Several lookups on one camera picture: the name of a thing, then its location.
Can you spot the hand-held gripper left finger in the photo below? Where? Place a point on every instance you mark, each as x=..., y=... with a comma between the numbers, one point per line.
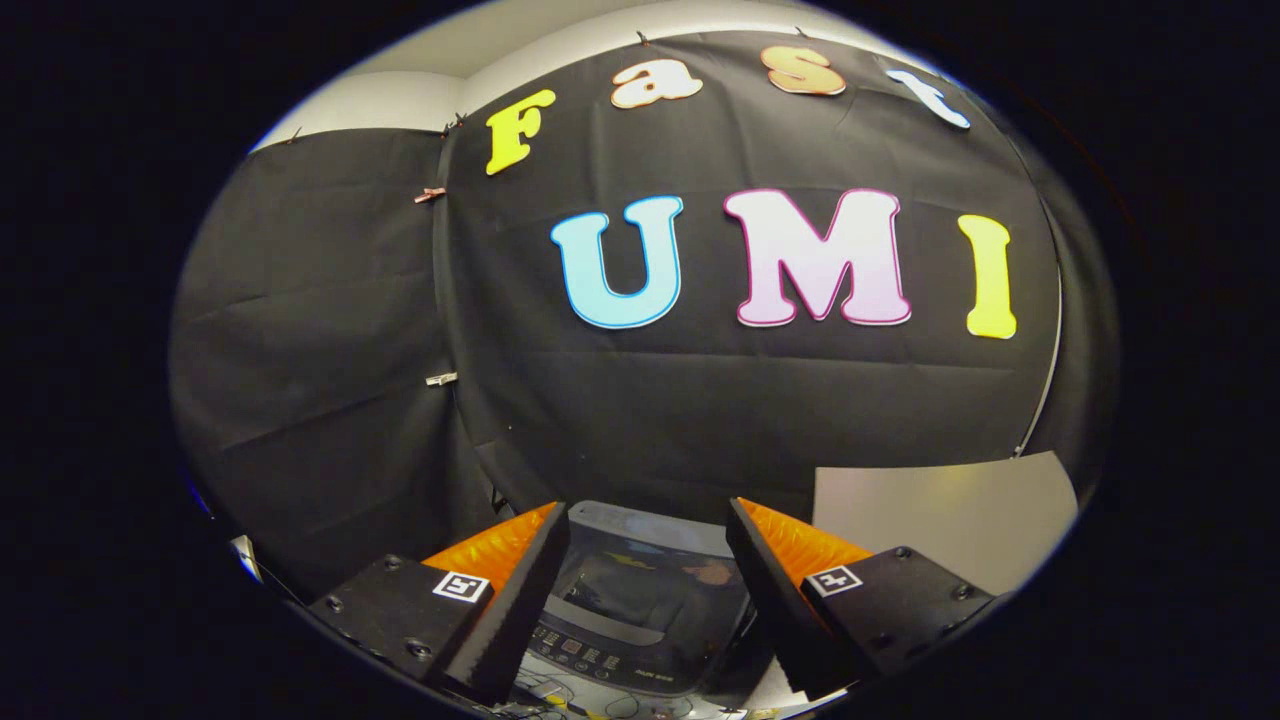
x=520, y=600

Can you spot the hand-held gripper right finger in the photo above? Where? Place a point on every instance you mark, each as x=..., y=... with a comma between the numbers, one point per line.
x=775, y=600

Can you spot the grey washing machine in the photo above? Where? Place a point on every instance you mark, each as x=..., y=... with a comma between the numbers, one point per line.
x=640, y=600

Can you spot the grey table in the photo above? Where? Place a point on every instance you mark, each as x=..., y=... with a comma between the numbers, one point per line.
x=950, y=510

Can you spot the black backdrop cloth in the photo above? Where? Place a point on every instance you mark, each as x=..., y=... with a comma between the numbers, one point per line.
x=700, y=400

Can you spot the silver clip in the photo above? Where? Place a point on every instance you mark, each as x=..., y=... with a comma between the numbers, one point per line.
x=441, y=379

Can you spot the thin white pole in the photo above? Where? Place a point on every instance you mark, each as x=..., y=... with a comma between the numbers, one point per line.
x=1050, y=370

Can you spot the copper clip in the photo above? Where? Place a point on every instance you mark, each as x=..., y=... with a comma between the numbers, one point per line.
x=430, y=194

